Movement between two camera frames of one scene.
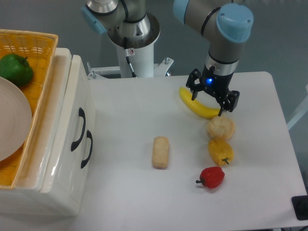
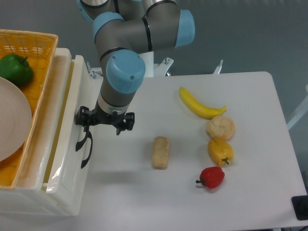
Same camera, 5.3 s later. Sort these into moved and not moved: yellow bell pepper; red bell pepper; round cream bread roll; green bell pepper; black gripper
Moved: black gripper
Not moved: red bell pepper; round cream bread roll; green bell pepper; yellow bell pepper
